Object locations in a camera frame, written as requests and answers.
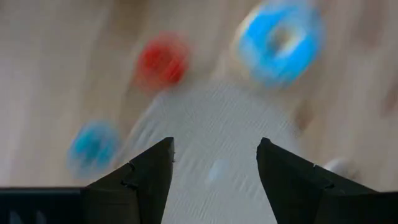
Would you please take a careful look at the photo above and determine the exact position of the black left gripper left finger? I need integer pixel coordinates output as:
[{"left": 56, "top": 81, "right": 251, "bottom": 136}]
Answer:
[{"left": 82, "top": 136, "right": 175, "bottom": 224}]

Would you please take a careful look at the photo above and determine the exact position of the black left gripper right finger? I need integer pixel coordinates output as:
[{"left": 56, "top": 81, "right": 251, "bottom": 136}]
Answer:
[{"left": 256, "top": 137, "right": 379, "bottom": 224}]

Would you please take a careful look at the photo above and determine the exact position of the small pink-iced donut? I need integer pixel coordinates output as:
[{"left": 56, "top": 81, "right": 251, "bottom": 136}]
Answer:
[{"left": 131, "top": 30, "right": 191, "bottom": 93}]

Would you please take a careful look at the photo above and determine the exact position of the large yellow blue-iced donut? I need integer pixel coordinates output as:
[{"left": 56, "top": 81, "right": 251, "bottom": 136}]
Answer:
[{"left": 234, "top": 0, "right": 325, "bottom": 90}]

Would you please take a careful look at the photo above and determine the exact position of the small blue sprinkled donut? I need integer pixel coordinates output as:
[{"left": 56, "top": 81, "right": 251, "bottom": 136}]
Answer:
[{"left": 66, "top": 119, "right": 121, "bottom": 180}]

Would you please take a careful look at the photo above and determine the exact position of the round woven white mat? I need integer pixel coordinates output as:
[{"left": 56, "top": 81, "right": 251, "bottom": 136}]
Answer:
[{"left": 117, "top": 78, "right": 300, "bottom": 224}]

